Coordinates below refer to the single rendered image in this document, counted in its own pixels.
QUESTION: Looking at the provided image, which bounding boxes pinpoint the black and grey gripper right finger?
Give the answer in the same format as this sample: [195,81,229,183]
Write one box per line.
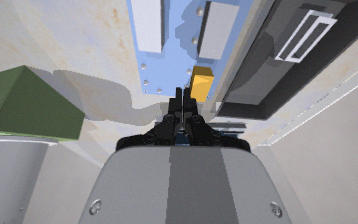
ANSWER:
[183,87,251,152]

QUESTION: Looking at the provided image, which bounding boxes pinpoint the yellow rectangular block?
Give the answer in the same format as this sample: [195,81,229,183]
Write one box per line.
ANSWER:
[189,66,214,102]

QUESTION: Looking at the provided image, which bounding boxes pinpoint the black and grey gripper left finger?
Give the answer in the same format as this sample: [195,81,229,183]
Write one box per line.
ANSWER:
[115,87,182,151]

